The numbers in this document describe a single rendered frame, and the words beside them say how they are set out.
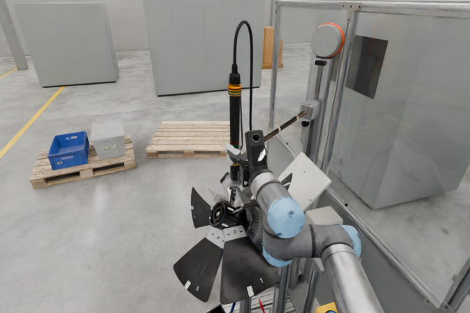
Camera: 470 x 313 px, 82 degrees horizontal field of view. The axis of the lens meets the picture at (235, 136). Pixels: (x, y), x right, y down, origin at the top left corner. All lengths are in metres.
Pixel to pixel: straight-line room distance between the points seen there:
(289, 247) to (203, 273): 0.71
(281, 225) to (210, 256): 0.76
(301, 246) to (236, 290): 0.47
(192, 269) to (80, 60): 7.22
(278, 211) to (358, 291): 0.19
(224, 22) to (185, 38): 0.92
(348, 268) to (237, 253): 0.60
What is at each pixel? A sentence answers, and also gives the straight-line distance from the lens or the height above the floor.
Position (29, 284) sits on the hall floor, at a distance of 2.99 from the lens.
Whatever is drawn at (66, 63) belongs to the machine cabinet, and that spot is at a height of 0.60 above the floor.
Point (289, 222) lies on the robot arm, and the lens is 0.59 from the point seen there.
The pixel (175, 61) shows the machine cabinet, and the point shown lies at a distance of 6.37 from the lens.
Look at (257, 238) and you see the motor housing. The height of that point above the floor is 1.12.
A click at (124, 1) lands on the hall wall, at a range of 12.90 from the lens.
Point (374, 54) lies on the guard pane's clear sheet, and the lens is 1.40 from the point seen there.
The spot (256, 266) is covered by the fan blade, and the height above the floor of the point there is 1.18.
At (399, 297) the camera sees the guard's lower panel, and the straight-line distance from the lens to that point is 1.62.
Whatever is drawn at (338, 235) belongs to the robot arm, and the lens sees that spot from 0.68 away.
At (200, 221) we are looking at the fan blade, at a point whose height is 1.01.
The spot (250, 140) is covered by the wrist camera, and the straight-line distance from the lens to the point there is 0.70.
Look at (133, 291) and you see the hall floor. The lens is 2.58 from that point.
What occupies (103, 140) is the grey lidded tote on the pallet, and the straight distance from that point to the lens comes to 3.82.
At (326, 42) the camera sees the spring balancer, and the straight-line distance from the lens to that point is 1.42.
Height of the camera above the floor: 2.07
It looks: 27 degrees down
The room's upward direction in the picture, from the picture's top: straight up
